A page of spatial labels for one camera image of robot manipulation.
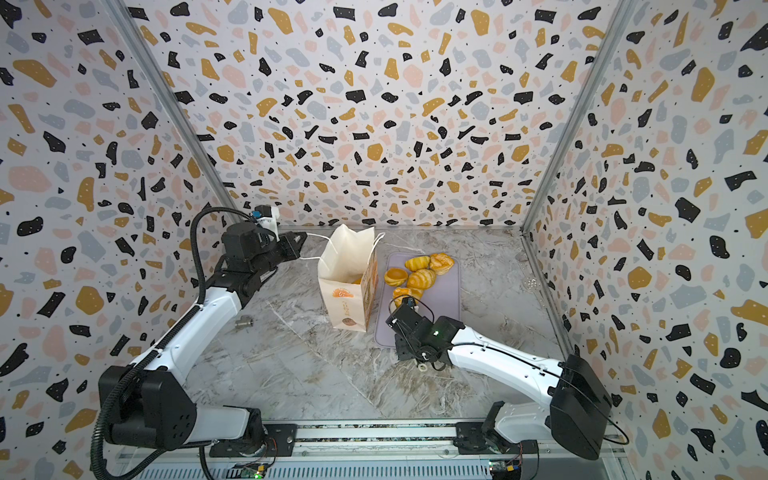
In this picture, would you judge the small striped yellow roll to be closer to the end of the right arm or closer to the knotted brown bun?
the knotted brown bun

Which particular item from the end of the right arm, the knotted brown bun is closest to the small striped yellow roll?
the knotted brown bun

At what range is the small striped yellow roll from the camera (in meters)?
1.05
